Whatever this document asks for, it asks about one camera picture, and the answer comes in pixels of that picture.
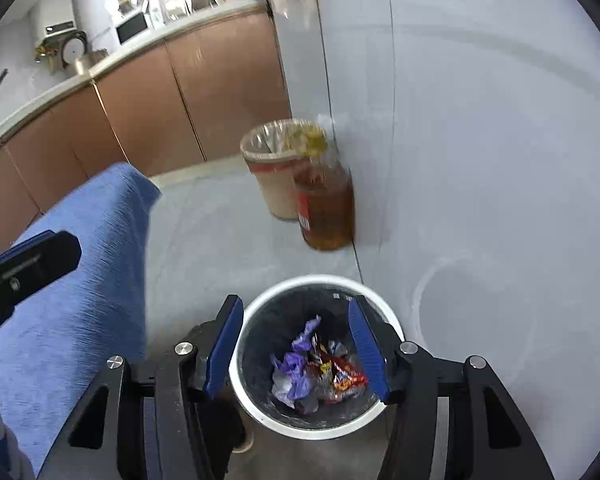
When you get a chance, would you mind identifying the white kitchen countertop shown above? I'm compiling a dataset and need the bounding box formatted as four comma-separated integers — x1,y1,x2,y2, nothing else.
0,0,271,166

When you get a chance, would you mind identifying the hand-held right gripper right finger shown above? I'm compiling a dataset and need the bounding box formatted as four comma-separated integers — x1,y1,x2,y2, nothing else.
347,295,556,480

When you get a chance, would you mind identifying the beige bin with clear liner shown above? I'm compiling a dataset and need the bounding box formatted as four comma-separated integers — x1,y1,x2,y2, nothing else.
240,118,331,222

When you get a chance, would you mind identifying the brown kitchen cabinet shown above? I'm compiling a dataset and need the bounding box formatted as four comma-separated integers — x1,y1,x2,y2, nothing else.
0,10,293,261

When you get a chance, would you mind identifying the purple plastic wrapper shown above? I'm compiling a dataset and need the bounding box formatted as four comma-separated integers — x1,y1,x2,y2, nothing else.
271,350,317,408

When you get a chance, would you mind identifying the red yellow snack wrapper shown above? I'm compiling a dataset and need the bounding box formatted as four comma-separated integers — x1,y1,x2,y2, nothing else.
307,342,370,405

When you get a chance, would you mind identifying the white bin with black liner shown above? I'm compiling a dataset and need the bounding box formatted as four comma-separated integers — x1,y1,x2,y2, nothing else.
228,274,406,442

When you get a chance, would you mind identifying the crumpled silver wrapper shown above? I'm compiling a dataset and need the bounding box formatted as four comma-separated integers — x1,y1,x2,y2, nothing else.
326,340,361,365

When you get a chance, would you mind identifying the blue towel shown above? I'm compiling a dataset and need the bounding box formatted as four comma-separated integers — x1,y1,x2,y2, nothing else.
0,162,162,476

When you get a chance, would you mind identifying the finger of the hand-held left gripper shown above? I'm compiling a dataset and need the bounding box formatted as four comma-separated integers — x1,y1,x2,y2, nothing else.
0,231,83,337
0,231,57,268

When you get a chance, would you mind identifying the cooking oil bottle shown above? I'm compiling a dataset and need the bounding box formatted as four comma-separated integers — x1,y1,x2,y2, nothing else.
292,127,356,252

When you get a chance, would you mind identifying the white wall water heater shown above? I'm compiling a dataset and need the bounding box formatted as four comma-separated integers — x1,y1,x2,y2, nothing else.
32,0,78,38

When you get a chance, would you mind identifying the white microwave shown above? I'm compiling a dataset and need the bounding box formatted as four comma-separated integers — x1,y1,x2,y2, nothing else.
115,10,152,46

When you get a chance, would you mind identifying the small purple wrapper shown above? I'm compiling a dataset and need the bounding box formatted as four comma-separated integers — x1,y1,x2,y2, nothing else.
291,315,323,353

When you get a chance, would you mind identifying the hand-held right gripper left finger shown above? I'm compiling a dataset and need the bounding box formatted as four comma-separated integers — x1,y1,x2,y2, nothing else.
37,295,246,480

